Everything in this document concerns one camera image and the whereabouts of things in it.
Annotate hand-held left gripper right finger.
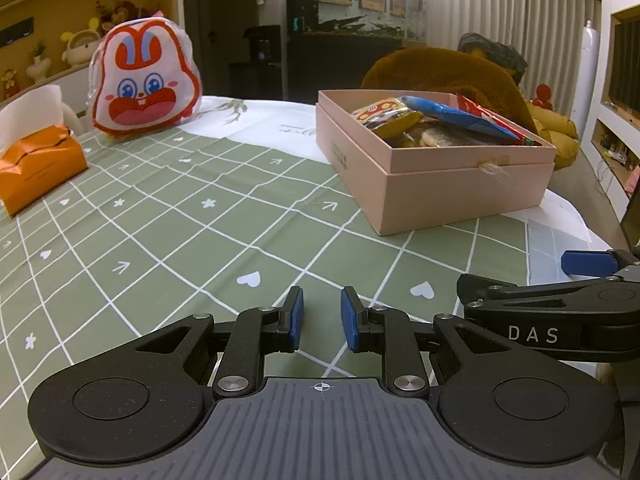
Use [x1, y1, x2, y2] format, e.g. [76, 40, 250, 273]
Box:
[341, 286, 511, 396]

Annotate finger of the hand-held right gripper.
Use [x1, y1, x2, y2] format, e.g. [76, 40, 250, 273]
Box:
[561, 247, 640, 281]
[457, 273, 640, 312]

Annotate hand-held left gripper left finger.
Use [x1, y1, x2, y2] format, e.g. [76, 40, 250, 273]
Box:
[135, 286, 304, 396]

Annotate pink cardboard box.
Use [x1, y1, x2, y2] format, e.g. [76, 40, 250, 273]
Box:
[315, 89, 557, 236]

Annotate clear wafer packet red ends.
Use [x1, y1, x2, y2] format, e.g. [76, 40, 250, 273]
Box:
[417, 127, 481, 148]

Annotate blue snack packet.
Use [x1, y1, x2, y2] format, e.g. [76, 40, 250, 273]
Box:
[400, 95, 521, 141]

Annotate red cartoon snack packet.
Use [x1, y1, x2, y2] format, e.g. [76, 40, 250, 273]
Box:
[351, 99, 408, 126]

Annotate green checked tablecloth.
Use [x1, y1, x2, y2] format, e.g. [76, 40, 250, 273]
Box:
[0, 95, 593, 461]

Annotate yellow lounge chair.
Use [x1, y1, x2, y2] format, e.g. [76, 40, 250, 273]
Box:
[527, 102, 581, 171]

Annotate red balloon toy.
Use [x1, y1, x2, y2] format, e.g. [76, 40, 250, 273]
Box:
[530, 84, 555, 111]

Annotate white floor air conditioner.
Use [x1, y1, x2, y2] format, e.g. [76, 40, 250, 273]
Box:
[572, 20, 599, 133]

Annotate dark cloth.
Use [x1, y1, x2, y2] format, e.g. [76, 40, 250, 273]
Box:
[457, 32, 528, 83]

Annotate brown furry blanket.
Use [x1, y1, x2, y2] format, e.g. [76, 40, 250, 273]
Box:
[360, 47, 541, 136]

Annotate black tank cabinet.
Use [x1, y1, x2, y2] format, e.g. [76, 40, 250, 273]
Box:
[287, 30, 406, 103]

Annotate grey curtain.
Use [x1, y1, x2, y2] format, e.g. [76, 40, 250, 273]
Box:
[422, 0, 603, 126]

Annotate rabbit-shaped white red bag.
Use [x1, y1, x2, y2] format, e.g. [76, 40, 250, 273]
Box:
[89, 16, 203, 138]

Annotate black water dispenser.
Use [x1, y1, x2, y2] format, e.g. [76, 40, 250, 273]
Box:
[229, 25, 283, 98]

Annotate orange tissue box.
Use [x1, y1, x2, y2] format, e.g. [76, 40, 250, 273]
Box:
[0, 127, 88, 217]

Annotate glass fish tank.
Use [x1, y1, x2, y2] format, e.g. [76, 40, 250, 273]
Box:
[287, 0, 426, 43]

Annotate white tissue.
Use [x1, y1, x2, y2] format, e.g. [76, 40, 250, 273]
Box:
[0, 85, 66, 153]

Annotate white plush yellow ears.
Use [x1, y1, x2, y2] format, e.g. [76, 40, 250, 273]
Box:
[60, 17, 101, 68]

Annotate brown plush toy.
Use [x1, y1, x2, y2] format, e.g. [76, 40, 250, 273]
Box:
[97, 0, 151, 31]

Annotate white vase with plant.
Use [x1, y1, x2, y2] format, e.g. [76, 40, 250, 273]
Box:
[26, 42, 51, 81]

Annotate red yellow figurine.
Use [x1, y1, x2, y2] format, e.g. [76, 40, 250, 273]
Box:
[0, 69, 21, 101]

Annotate wooden wall cabinet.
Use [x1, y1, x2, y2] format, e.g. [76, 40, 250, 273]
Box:
[592, 7, 640, 201]

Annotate wooden wall shelf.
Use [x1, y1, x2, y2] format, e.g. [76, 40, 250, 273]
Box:
[0, 0, 181, 111]

